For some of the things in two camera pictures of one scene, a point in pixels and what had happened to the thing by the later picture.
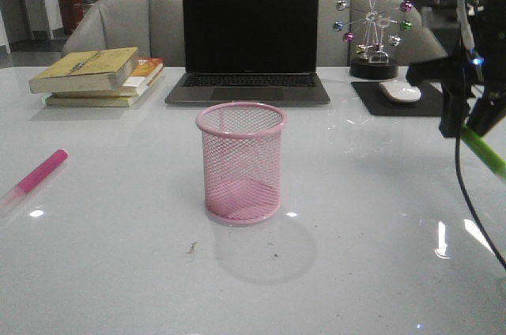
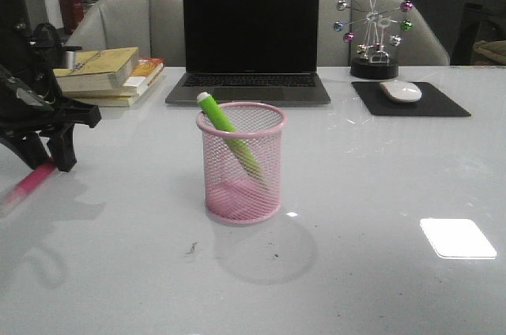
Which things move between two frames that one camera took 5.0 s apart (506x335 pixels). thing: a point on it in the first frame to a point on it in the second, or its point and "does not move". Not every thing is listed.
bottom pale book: x=87 y=101 does not move
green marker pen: x=485 y=149 to x=215 y=111
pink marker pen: x=32 y=179 does not move
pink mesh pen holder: x=242 y=145 does not move
